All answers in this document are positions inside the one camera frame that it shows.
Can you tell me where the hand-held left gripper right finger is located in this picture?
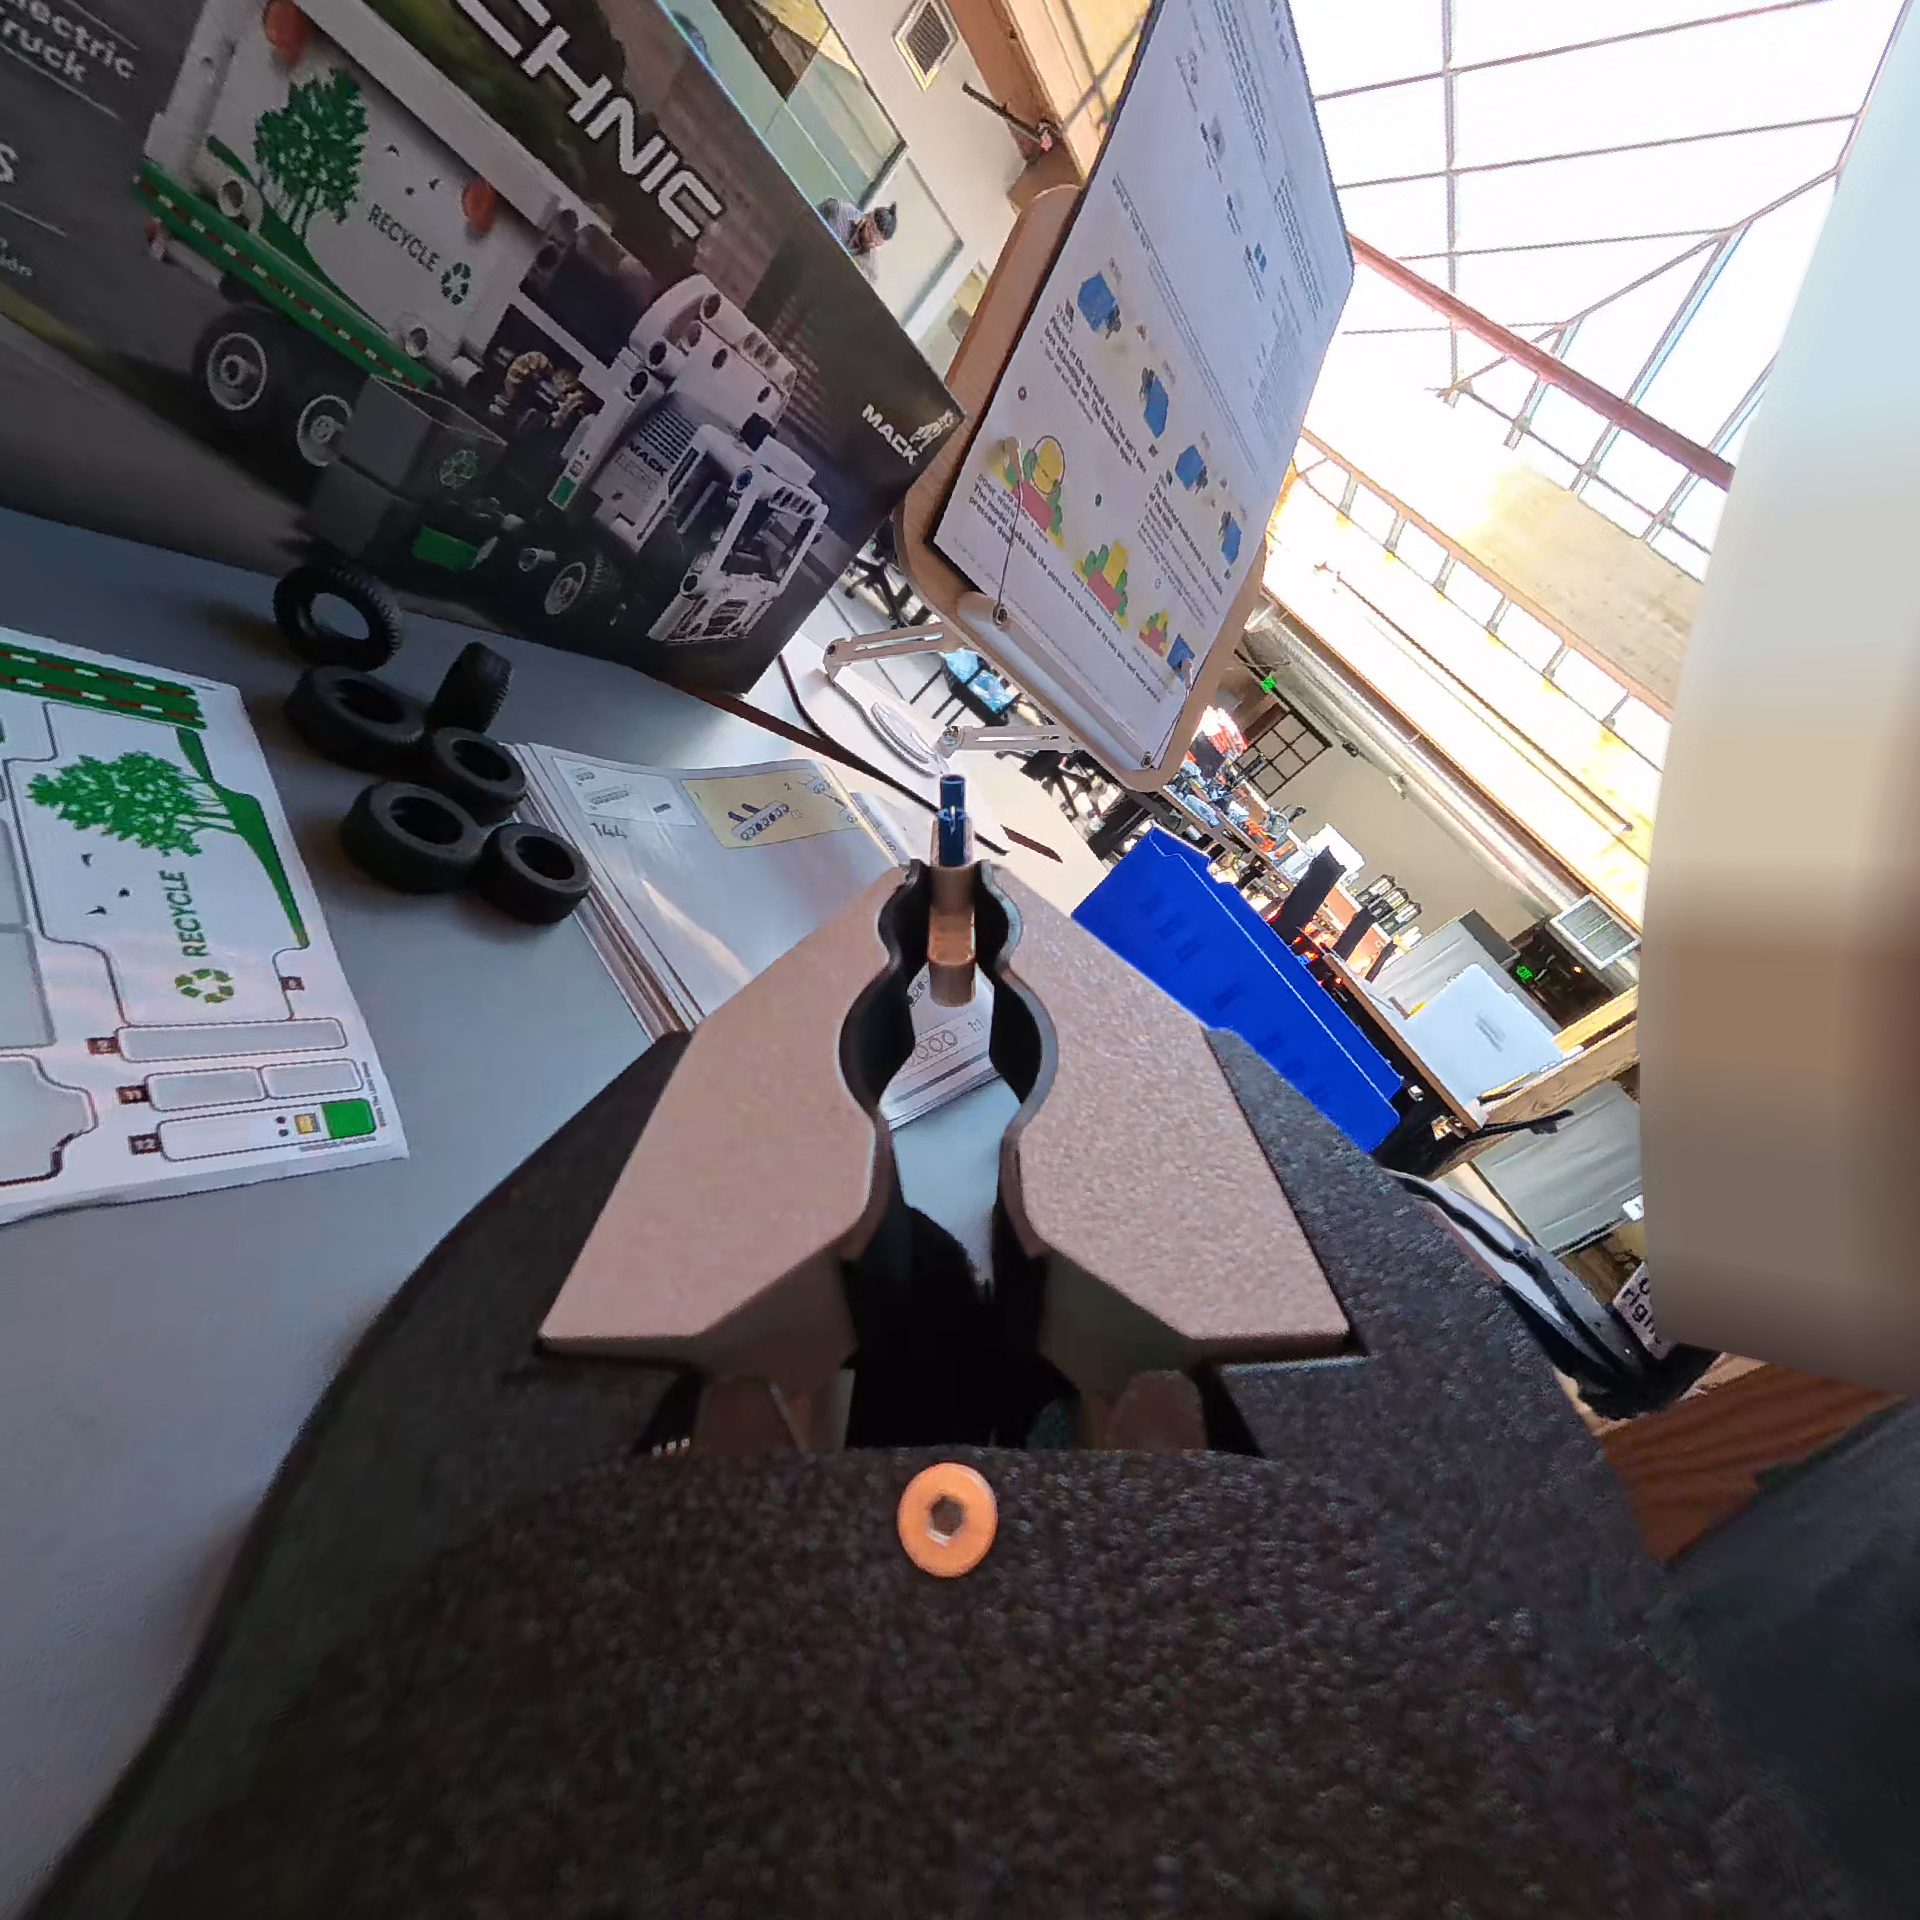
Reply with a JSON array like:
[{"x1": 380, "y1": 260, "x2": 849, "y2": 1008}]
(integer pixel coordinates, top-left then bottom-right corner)
[{"x1": 973, "y1": 865, "x2": 1356, "y2": 1454}]

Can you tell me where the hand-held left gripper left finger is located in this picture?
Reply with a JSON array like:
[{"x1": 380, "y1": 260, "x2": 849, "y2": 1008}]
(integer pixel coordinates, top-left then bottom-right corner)
[{"x1": 536, "y1": 862, "x2": 920, "y2": 1454}]

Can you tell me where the blue and tan pin piece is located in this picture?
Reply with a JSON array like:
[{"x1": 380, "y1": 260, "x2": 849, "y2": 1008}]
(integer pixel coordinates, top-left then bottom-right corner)
[{"x1": 927, "y1": 774, "x2": 980, "y2": 1004}]

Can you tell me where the lego instruction booklet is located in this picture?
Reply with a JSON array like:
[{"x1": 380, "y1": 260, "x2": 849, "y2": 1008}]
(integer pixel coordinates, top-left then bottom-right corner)
[{"x1": 506, "y1": 741, "x2": 1010, "y2": 1131}]

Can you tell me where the lego set cardboard box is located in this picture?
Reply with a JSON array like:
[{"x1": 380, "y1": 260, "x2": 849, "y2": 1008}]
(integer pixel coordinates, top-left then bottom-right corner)
[{"x1": 0, "y1": 0, "x2": 967, "y2": 696}]

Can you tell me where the grey panel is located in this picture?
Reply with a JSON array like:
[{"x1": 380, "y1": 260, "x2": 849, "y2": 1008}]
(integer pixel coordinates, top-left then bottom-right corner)
[{"x1": 1476, "y1": 1081, "x2": 1645, "y2": 1255}]

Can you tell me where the blue plastic bin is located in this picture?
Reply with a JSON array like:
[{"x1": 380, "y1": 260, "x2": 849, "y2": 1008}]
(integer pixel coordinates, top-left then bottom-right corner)
[{"x1": 1072, "y1": 829, "x2": 1409, "y2": 1159}]

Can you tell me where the wooden workbench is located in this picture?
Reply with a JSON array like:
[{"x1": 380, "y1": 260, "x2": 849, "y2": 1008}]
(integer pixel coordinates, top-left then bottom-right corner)
[{"x1": 1476, "y1": 990, "x2": 1645, "y2": 1131}]

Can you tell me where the person's black shirt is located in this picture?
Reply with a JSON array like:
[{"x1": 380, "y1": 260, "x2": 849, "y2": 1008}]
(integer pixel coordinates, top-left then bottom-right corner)
[{"x1": 1665, "y1": 1394, "x2": 1920, "y2": 1920}]

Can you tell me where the pile of black rubber tyres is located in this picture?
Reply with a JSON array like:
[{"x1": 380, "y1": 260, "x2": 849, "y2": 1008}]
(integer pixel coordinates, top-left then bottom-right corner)
[{"x1": 272, "y1": 559, "x2": 594, "y2": 927}]

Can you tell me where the green and white sticker sheet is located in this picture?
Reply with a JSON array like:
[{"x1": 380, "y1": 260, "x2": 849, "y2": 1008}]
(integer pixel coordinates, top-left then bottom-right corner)
[{"x1": 0, "y1": 630, "x2": 412, "y2": 1228}]

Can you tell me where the instruction display board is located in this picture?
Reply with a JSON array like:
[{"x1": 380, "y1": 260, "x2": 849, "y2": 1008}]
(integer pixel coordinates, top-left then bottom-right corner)
[{"x1": 931, "y1": 0, "x2": 1360, "y2": 770}]

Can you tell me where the wooden board stand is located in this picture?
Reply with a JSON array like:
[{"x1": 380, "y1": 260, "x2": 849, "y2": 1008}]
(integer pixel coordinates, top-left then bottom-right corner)
[{"x1": 894, "y1": 182, "x2": 1250, "y2": 798}]

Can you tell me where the thin dark cable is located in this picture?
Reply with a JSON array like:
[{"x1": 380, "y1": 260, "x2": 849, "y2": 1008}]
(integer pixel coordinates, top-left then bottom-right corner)
[{"x1": 703, "y1": 678, "x2": 1069, "y2": 870}]

